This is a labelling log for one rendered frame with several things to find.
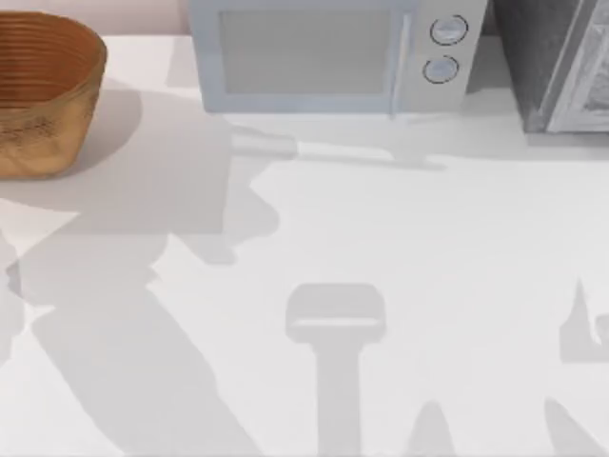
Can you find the microwave oven door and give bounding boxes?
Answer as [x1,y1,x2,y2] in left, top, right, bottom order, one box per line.
[186,0,416,116]

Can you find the round microwave knob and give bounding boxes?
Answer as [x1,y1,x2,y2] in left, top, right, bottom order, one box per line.
[429,13,470,47]
[422,54,461,86]

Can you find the pale microwave oven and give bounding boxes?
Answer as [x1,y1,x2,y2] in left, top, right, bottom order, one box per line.
[185,0,491,116]

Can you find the brown woven basket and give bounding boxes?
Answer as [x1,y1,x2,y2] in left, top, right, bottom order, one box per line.
[0,11,109,181]

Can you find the grey cabinet door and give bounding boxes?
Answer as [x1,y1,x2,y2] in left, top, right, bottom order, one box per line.
[544,0,609,135]

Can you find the microwave door handle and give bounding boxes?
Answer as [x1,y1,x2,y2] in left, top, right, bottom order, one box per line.
[391,12,413,118]

